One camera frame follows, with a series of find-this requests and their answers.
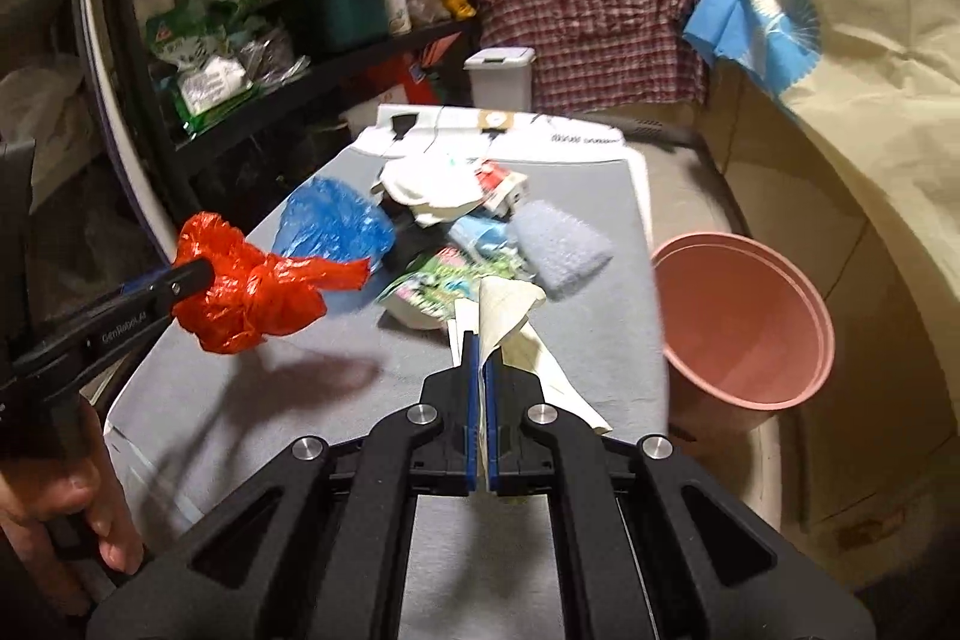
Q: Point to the red plaid shirt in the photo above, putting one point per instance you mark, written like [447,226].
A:
[599,54]

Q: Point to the teal storage box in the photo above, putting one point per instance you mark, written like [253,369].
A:
[318,27]

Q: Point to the grey table mat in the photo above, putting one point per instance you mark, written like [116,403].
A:
[189,426]

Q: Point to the red plastic bag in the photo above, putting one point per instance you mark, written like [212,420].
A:
[254,294]

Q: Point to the light blue crumpled wrapper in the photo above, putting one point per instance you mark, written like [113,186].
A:
[481,237]

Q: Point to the left hand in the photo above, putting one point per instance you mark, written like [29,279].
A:
[36,491]

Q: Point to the pink plastic bucket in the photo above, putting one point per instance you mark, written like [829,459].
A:
[746,335]

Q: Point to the blue plastic bag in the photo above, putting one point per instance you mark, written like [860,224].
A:
[327,218]

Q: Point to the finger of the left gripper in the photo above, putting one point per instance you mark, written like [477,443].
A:
[170,286]

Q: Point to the white printed vacuum bag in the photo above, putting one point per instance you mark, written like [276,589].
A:
[507,137]

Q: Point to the white label jar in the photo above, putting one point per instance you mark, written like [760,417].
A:
[398,17]

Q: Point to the green panda snack packet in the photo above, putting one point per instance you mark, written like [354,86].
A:
[423,298]

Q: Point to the red white snack wrapper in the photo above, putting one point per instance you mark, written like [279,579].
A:
[503,189]

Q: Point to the green white food bag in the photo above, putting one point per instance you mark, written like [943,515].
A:
[200,40]

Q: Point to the black metal shelf rack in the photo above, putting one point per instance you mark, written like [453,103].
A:
[305,109]

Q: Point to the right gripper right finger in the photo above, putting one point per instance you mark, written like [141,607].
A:
[647,543]

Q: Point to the white lidded trash bin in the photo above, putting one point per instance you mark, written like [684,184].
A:
[501,78]

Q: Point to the white paper wrapper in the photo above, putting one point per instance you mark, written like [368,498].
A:
[500,318]

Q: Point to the blue cream patterned cloth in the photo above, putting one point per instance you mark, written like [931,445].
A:
[874,85]

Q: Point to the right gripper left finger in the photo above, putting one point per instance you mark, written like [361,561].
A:
[316,543]

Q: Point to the white crumpled paper bowl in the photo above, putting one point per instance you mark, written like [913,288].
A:
[435,189]

